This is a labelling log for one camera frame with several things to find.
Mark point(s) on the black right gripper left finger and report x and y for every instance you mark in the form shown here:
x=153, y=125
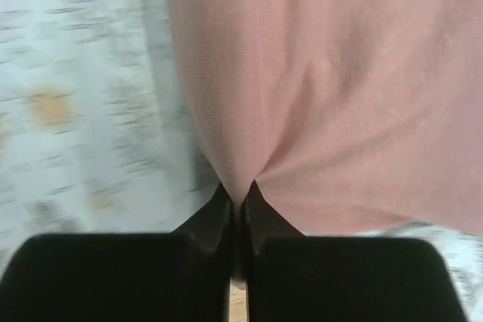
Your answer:
x=182, y=275

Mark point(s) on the floral tablecloth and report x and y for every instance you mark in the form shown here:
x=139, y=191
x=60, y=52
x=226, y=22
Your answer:
x=96, y=135

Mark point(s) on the pink printed t-shirt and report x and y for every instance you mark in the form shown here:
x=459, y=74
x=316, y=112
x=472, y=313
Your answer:
x=350, y=115

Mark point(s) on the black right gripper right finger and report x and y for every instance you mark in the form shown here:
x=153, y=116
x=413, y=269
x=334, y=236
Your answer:
x=295, y=278

